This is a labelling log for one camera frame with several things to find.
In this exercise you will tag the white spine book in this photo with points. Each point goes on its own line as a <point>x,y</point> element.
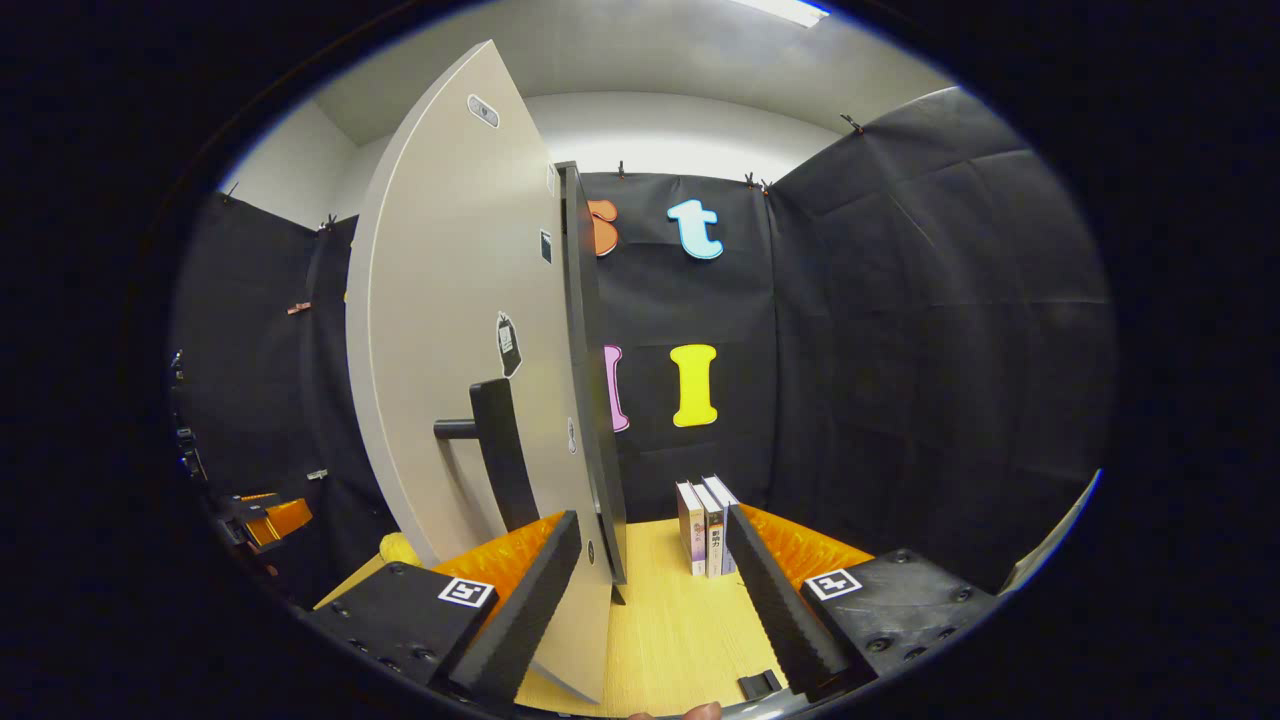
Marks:
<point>714,545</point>

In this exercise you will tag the black backdrop cloth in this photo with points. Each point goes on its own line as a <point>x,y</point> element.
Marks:
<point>900,300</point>

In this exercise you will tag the cream spine book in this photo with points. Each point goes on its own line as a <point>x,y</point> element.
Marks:
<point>690,530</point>

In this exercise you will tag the beige cabinet door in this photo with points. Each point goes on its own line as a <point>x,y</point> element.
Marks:
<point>450,300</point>

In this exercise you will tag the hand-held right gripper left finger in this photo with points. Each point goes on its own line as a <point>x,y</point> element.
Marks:
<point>520,610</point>

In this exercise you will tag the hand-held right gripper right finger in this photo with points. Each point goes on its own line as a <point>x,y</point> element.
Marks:
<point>775,600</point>

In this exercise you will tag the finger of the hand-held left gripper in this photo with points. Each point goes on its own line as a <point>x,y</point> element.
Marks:
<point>260,500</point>
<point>280,522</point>

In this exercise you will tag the long ceiling light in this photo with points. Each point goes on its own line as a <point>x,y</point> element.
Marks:
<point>790,10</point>

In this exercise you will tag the yellow rounded object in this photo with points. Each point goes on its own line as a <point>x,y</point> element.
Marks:
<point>400,550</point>

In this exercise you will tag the white cloth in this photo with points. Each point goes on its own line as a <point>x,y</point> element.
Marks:
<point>1055,540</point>

